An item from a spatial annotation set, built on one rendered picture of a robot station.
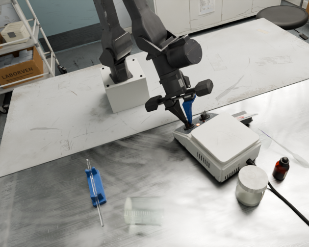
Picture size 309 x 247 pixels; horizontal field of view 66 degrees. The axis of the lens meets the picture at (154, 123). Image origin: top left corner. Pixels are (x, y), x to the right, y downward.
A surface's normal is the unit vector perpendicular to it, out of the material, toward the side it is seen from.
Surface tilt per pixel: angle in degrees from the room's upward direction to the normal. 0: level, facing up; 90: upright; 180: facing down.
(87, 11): 90
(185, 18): 90
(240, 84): 0
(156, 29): 57
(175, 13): 90
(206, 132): 0
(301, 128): 0
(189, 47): 62
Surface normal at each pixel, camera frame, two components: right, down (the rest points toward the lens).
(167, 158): -0.14, -0.69
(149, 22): 0.59, -0.07
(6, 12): 0.29, 0.65
